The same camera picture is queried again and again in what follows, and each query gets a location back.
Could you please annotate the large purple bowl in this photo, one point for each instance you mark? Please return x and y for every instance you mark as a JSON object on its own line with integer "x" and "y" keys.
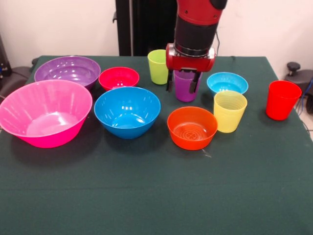
{"x": 68, "y": 71}

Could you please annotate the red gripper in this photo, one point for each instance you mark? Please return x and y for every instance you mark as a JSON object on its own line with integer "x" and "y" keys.
{"x": 190, "y": 63}

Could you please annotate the black knob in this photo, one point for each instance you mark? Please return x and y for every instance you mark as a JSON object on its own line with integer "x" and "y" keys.
{"x": 293, "y": 66}

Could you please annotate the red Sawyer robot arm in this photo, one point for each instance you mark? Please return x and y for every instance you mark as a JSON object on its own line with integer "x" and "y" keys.
{"x": 195, "y": 31}

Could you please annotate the black pedestal leg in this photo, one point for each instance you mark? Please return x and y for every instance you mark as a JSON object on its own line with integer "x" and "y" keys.
{"x": 17, "y": 73}
{"x": 305, "y": 76}

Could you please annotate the green cup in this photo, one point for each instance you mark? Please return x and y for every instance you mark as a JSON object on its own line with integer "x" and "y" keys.
{"x": 156, "y": 71}

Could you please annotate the red cup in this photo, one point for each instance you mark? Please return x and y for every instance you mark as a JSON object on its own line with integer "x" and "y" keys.
{"x": 281, "y": 105}

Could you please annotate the purple cup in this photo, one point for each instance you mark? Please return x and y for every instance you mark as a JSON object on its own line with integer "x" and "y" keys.
{"x": 183, "y": 94}

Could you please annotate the large blue bowl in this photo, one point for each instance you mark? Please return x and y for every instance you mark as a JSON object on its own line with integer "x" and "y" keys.
{"x": 127, "y": 129}

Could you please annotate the dark green table cloth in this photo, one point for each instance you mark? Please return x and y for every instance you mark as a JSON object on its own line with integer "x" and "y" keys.
{"x": 156, "y": 183}

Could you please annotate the small light blue bowl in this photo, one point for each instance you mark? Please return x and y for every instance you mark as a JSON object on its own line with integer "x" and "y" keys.
{"x": 227, "y": 83}

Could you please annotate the large pink bowl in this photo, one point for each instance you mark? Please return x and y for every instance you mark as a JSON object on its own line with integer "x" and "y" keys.
{"x": 49, "y": 137}

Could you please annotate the yellow cup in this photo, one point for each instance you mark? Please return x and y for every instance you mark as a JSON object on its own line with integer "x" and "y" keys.
{"x": 230, "y": 117}

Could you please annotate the small crimson bowl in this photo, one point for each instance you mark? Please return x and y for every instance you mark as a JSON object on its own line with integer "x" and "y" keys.
{"x": 117, "y": 78}

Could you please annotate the black equipment box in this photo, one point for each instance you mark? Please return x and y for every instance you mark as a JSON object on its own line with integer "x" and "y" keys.
{"x": 3, "y": 63}

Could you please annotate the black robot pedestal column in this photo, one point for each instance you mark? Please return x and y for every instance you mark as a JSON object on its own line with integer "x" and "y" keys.
{"x": 151, "y": 24}

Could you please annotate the small orange bowl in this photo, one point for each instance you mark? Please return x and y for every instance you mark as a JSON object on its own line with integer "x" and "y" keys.
{"x": 192, "y": 143}

